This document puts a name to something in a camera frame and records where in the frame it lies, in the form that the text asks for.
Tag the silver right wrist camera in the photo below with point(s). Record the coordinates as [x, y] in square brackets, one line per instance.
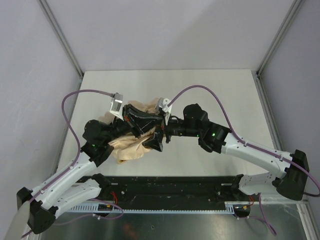
[163, 104]

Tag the aluminium corner post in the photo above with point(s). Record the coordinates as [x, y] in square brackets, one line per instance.
[52, 20]
[280, 34]

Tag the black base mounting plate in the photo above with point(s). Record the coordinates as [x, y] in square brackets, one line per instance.
[190, 192]

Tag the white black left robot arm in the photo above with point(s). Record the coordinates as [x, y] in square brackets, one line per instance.
[54, 196]

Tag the beige folding umbrella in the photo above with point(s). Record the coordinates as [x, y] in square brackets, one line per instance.
[128, 147]

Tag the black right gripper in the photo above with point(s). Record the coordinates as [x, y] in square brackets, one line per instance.
[162, 131]

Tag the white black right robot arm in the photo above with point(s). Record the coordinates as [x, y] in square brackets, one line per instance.
[286, 173]

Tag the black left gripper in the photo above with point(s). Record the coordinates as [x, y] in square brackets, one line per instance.
[130, 120]

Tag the left aluminium corner post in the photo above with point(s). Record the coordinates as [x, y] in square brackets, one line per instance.
[52, 20]

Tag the right aluminium corner post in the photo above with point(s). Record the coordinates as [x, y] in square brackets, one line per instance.
[280, 34]

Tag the grey slotted cable duct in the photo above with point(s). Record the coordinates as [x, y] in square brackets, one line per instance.
[103, 208]

